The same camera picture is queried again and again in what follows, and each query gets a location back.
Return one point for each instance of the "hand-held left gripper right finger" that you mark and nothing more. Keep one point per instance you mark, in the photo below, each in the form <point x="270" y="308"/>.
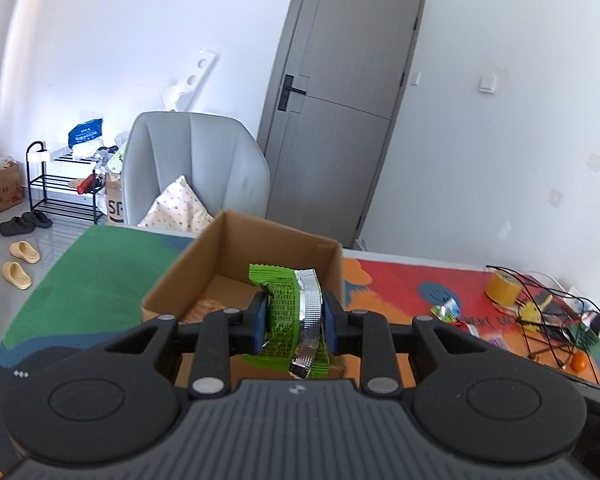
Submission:
<point x="331" y="325"/>

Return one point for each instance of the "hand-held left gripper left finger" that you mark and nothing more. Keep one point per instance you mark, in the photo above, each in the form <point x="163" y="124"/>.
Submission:
<point x="260" y="325"/>

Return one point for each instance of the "bright green snack packet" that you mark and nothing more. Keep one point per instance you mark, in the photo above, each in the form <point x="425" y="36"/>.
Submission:
<point x="285" y="310"/>

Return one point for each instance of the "orange snack packet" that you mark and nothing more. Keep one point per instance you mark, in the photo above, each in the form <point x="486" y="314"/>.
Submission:
<point x="205" y="310"/>

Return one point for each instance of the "brown cardboard box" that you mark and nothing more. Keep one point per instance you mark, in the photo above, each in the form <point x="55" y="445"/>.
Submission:
<point x="260" y="245"/>

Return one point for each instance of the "small green silver snack packet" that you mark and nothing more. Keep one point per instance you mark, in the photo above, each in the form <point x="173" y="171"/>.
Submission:
<point x="445" y="311"/>

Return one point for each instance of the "white dotted pillow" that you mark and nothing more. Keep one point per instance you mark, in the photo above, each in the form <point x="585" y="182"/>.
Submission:
<point x="177" y="207"/>

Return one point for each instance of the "purple strip pack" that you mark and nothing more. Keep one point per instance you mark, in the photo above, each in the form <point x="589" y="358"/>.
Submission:
<point x="496" y="341"/>

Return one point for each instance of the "yellow tape roll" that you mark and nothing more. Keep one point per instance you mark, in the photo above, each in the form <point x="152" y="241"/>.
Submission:
<point x="501" y="287"/>

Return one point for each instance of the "grey upholstered chair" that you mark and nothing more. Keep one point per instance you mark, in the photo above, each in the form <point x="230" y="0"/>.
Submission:
<point x="200" y="155"/>

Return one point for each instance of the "brown printed carton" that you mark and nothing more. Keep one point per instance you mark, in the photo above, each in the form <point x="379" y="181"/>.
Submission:
<point x="115" y="202"/>

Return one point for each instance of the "yellow banana-shaped item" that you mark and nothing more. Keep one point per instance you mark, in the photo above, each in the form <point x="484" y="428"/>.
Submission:
<point x="531" y="314"/>

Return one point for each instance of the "grey door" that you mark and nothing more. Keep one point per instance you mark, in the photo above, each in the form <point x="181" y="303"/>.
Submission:
<point x="340" y="110"/>

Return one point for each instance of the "green printed bag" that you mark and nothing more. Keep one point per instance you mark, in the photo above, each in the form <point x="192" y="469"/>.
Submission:
<point x="116" y="157"/>

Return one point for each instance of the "black metal shoe rack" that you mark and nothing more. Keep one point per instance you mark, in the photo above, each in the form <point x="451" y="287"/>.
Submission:
<point x="65" y="180"/>

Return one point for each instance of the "black slipper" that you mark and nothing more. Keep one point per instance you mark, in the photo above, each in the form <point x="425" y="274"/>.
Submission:
<point x="39" y="220"/>
<point x="15" y="226"/>

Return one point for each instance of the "yellow slipper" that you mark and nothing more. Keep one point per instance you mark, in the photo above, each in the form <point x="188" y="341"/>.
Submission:
<point x="16" y="275"/>
<point x="25" y="251"/>

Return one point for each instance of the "orange fruit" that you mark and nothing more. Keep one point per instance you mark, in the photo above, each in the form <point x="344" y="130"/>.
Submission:
<point x="578" y="361"/>

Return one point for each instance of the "white foam board with holes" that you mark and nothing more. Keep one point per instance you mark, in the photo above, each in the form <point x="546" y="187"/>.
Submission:
<point x="190" y="80"/>

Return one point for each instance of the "blue plastic bag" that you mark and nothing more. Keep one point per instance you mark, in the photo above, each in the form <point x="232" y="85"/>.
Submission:
<point x="86" y="132"/>

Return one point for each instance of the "black charger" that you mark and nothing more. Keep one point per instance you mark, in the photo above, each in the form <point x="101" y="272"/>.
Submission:
<point x="596" y="322"/>

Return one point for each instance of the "small patterned cardboard box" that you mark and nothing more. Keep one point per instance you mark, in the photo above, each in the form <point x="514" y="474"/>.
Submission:
<point x="4" y="187"/>

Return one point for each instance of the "white light switch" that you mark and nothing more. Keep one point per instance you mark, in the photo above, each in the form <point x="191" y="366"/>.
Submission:
<point x="488" y="84"/>

